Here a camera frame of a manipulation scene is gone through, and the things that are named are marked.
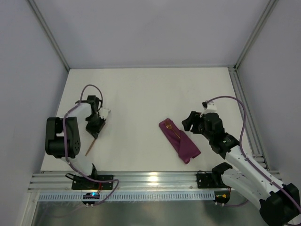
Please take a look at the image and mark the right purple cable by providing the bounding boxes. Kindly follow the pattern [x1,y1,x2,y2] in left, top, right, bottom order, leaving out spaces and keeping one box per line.
[202,95,301,212]

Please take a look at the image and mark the right aluminium side rail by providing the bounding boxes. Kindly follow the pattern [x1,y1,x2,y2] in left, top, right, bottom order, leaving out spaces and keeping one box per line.
[228,66,270,170]

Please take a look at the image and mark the right aluminium corner post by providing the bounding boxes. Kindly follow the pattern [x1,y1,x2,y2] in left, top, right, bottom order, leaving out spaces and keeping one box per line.
[234,0,279,70]

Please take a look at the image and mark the copper fork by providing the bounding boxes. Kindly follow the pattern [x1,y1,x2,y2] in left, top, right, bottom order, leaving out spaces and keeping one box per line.
[164,120,181,139]

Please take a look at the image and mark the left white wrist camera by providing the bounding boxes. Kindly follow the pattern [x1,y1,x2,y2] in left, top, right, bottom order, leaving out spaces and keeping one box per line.
[99,107,111,120]

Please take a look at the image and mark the black controller board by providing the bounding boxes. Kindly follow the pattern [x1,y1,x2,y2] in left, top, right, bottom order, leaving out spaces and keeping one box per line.
[214,193,230,205]
[82,192,100,206]

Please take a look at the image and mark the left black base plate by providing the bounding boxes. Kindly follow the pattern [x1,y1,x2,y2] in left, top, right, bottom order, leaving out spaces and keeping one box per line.
[65,174,114,190]

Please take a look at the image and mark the aluminium corner post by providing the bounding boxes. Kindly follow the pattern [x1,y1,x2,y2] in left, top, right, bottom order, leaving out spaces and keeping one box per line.
[26,0,71,72]
[234,0,279,70]

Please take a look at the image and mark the slotted grey cable duct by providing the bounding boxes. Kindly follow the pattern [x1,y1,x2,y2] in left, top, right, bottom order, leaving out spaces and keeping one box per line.
[38,191,215,202]

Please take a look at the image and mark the left aluminium corner post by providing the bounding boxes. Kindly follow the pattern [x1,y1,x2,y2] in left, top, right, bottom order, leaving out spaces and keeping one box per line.
[26,0,71,72]

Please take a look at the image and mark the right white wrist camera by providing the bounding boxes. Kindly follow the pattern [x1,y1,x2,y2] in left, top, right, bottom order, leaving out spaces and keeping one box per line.
[202,101,217,114]

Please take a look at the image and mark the left black controller board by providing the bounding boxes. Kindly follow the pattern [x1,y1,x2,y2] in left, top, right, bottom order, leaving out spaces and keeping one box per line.
[82,192,100,206]

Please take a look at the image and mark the copper knife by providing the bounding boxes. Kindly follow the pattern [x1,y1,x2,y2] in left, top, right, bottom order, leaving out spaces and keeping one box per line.
[85,139,96,156]

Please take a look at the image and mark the right black controller board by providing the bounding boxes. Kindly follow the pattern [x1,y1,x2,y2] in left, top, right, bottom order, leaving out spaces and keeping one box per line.
[214,193,230,205]

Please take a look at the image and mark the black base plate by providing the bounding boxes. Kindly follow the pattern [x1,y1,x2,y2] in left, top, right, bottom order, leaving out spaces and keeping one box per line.
[65,174,114,190]
[196,170,228,189]

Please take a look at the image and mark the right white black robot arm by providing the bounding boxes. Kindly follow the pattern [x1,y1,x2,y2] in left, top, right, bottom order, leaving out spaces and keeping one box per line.
[182,111,301,226]

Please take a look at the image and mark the purple cable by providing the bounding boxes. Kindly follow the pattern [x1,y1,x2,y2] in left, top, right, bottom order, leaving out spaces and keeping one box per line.
[63,84,119,189]
[202,95,301,212]

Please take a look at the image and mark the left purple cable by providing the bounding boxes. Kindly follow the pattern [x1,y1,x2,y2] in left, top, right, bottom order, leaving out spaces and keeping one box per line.
[63,84,119,189]

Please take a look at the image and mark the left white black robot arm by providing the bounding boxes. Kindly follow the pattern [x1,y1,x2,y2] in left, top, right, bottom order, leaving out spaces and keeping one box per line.
[45,95,110,183]

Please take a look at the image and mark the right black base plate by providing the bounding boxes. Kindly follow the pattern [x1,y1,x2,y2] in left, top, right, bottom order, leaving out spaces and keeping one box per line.
[196,170,228,189]

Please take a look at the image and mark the purple cloth napkin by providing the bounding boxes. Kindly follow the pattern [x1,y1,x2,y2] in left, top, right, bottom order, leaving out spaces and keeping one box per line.
[158,118,201,164]

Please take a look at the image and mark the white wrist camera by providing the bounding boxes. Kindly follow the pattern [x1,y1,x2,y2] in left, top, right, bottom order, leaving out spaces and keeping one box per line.
[99,107,111,120]
[202,101,217,114]

